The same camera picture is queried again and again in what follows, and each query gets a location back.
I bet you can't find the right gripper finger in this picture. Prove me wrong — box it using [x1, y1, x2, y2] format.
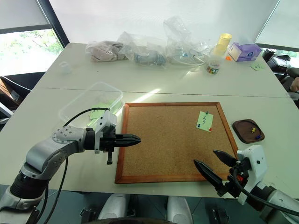
[213, 150, 239, 167]
[193, 159, 228, 191]

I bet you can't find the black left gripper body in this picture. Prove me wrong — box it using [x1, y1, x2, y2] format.
[100, 125, 117, 165]

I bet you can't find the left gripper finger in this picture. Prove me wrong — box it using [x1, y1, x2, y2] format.
[116, 140, 142, 147]
[116, 133, 142, 141]

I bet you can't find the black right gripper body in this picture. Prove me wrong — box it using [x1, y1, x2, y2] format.
[215, 158, 252, 199]

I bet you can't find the wood-framed cork board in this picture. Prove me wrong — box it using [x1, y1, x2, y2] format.
[114, 101, 240, 185]

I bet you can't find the green note with scribble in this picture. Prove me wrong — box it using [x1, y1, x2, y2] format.
[195, 111, 214, 133]

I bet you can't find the small cup of pushpins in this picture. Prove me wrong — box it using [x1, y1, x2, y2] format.
[204, 54, 223, 76]

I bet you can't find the green note with writing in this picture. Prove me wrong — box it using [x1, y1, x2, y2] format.
[249, 63, 267, 71]

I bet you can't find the brown square tray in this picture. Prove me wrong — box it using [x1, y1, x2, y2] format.
[232, 118, 266, 144]

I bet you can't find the white rounded shell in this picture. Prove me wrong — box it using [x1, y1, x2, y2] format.
[166, 196, 194, 224]
[97, 193, 128, 222]

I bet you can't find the clear plastic container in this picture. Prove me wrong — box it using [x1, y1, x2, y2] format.
[58, 81, 124, 125]

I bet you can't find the plastic bag with blue-grey items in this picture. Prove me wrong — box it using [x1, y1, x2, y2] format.
[117, 31, 168, 70]

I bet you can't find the small clear plastic cup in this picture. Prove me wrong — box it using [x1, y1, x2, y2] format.
[57, 61, 72, 76]

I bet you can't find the plastic bag with beige items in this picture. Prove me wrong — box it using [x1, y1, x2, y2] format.
[85, 40, 129, 63]

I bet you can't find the black chair with white base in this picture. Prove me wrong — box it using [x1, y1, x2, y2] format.
[0, 71, 46, 131]

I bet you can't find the purple tissue box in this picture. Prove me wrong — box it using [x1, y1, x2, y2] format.
[227, 42, 263, 63]

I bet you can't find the black office chair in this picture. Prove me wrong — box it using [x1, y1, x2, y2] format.
[261, 47, 299, 91]

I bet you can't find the stack of yellow cups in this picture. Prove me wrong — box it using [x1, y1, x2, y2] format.
[213, 33, 233, 56]

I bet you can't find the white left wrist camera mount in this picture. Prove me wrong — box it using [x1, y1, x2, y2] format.
[94, 110, 118, 154]

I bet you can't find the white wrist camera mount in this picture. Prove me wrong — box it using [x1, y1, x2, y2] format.
[236, 144, 268, 206]
[94, 110, 118, 154]

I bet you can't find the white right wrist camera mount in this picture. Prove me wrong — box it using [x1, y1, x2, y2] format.
[236, 144, 268, 206]

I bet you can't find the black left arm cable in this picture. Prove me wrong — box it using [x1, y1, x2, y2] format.
[35, 107, 111, 224]

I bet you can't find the clear bag with white cable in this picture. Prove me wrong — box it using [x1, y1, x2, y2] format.
[163, 15, 216, 68]

